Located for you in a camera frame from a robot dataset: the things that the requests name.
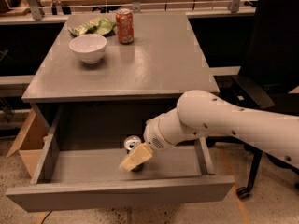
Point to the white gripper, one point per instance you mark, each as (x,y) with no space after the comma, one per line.
(153,134)

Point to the blue silver redbull can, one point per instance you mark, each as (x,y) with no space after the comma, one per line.
(129,143)

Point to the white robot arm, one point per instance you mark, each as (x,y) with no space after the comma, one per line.
(200,113)

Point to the grey open top drawer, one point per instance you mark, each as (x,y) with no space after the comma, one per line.
(79,164)

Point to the grey cabinet counter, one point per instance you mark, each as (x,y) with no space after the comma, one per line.
(164,60)

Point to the orange soda can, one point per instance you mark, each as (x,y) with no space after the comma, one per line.
(125,28)

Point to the brown cardboard box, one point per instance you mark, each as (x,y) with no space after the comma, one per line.
(29,142)

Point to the white ceramic bowl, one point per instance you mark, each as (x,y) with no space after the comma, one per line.
(89,48)

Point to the green chip bag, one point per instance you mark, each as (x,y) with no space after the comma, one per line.
(98,25)

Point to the black office chair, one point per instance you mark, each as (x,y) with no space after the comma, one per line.
(267,75)

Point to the wooden background desk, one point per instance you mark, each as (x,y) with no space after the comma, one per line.
(48,11)

